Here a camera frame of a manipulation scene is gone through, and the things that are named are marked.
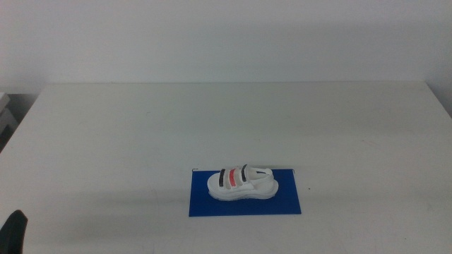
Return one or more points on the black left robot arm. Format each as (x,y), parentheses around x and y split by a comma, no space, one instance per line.
(12,234)

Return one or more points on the blue rectangular mat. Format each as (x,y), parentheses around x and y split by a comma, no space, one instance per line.
(282,206)

